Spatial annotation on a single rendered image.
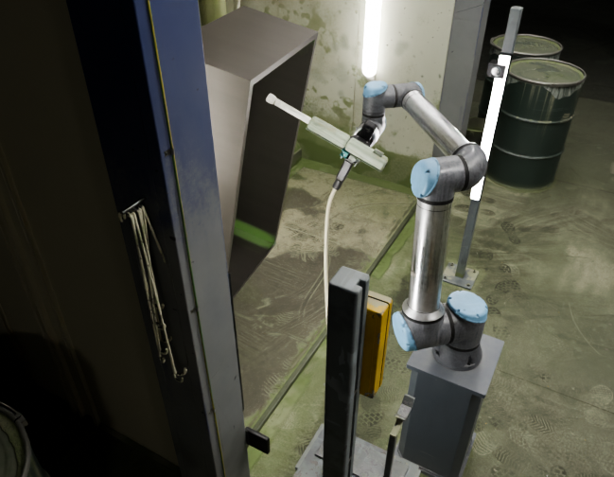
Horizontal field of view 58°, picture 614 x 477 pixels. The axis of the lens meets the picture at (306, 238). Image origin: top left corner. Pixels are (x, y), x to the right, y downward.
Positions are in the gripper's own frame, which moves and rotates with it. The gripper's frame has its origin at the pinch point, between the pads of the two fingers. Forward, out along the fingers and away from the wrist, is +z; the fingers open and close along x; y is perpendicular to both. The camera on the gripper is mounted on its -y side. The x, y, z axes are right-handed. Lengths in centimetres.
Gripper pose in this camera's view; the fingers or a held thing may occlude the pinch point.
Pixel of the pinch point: (351, 155)
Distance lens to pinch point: 198.7
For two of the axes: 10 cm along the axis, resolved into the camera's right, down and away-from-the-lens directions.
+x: -8.5, -5.3, 0.4
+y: -3.8, 6.6, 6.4
